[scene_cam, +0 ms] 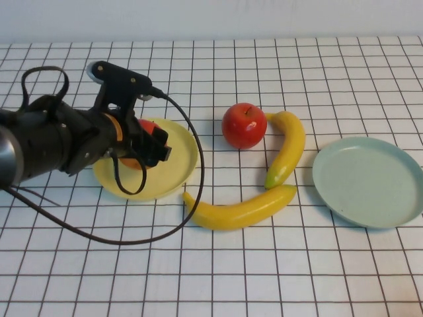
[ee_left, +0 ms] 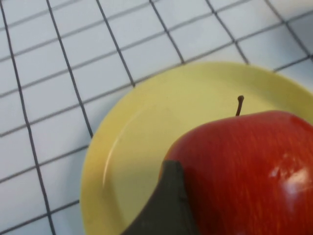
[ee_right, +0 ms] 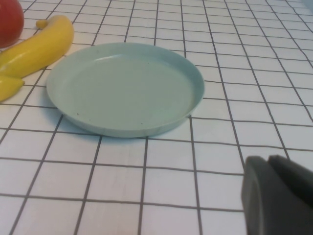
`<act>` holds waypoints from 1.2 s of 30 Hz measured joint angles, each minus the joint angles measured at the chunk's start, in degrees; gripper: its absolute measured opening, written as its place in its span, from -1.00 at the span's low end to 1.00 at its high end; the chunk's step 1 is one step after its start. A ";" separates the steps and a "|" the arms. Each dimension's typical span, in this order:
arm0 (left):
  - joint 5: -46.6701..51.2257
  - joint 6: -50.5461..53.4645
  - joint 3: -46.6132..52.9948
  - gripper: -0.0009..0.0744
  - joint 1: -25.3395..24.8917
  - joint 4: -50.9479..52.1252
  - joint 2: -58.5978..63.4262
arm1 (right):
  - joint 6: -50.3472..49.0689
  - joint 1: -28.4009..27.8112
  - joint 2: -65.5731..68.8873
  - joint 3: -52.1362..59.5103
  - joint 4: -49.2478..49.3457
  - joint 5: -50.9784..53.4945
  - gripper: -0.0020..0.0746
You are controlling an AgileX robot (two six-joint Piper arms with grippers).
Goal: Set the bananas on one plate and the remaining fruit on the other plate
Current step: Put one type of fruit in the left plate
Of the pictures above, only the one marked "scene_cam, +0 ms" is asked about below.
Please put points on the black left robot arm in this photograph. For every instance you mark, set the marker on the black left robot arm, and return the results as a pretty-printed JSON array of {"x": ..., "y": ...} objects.
[{"x": 49, "y": 138}]

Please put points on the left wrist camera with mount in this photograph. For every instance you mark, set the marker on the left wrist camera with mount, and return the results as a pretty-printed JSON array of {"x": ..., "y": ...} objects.
[{"x": 119, "y": 79}]

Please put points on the light blue round plate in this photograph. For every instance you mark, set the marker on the light blue round plate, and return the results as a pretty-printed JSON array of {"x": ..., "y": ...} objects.
[{"x": 367, "y": 185}]

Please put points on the red plastic apple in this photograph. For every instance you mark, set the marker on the red plastic apple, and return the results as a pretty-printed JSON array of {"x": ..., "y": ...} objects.
[
  {"x": 147, "y": 125},
  {"x": 244, "y": 127}
]

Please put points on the white grid tablecloth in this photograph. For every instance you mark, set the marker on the white grid tablecloth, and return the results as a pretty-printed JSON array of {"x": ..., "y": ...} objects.
[{"x": 264, "y": 280}]

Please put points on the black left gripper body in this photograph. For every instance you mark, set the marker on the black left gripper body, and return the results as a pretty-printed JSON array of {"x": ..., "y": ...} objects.
[{"x": 130, "y": 132}]

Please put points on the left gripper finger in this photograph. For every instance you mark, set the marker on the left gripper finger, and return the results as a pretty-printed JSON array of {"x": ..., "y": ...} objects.
[
  {"x": 157, "y": 137},
  {"x": 158, "y": 155}
]

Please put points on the yellow round plate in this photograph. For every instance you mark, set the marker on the yellow round plate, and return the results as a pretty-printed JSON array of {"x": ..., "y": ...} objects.
[{"x": 178, "y": 155}]

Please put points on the yellow plastic banana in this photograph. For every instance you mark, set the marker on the yellow plastic banana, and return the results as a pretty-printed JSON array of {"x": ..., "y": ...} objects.
[
  {"x": 289, "y": 148},
  {"x": 231, "y": 214}
]

